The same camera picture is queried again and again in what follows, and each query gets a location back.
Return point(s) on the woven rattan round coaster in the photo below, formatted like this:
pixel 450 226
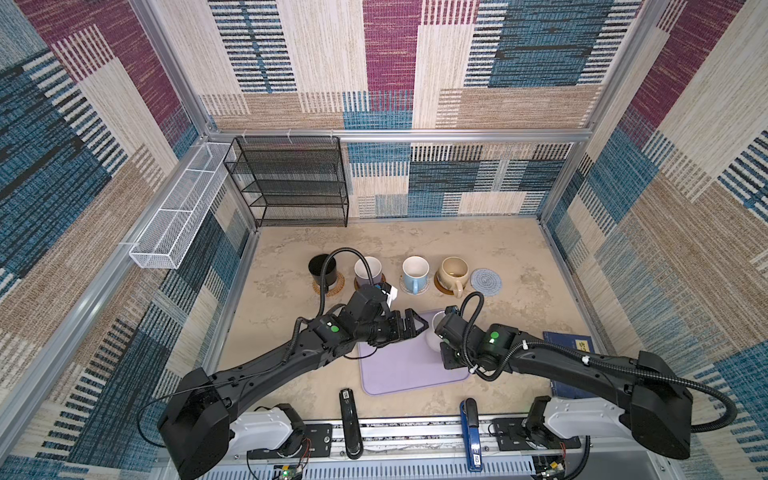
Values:
pixel 331 289

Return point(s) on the black mug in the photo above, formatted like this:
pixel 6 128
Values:
pixel 322 268

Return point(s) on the dark blue booklet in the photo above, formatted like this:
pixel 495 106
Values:
pixel 578 342

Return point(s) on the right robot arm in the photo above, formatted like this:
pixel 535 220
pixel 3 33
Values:
pixel 639 398

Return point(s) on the black wire mesh shelf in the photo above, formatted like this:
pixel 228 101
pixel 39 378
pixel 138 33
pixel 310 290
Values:
pixel 290 181

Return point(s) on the white mug blue handle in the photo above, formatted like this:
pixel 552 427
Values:
pixel 415 269

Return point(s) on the black stapler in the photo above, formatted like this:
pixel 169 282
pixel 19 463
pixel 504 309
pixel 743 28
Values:
pixel 350 424

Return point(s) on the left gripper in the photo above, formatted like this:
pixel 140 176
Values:
pixel 398 333

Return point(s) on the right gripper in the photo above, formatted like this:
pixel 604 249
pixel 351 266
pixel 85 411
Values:
pixel 448 360

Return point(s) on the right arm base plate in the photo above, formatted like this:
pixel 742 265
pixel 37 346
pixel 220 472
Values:
pixel 519 434

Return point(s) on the grey-blue knitted round coaster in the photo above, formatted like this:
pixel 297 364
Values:
pixel 486 281

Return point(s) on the beige mug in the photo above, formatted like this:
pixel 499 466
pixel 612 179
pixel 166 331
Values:
pixel 453 275

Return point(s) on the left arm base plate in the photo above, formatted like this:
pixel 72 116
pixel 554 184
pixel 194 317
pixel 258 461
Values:
pixel 315 438

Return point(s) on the white wire wall basket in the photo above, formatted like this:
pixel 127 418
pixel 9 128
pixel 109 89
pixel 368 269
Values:
pixel 165 241

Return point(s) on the lilac plastic tray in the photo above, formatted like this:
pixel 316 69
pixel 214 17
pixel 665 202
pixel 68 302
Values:
pixel 405 366

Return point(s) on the white mug purple outside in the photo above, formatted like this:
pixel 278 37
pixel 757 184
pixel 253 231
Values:
pixel 368 271

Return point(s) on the blue stapler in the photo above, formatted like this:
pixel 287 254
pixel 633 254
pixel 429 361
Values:
pixel 471 435

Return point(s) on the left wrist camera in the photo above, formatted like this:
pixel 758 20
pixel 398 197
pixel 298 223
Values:
pixel 390 293

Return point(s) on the multicolour braided round coaster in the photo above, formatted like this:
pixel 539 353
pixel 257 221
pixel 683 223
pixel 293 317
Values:
pixel 404 287

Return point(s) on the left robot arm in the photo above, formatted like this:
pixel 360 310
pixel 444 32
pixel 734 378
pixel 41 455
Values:
pixel 196 424

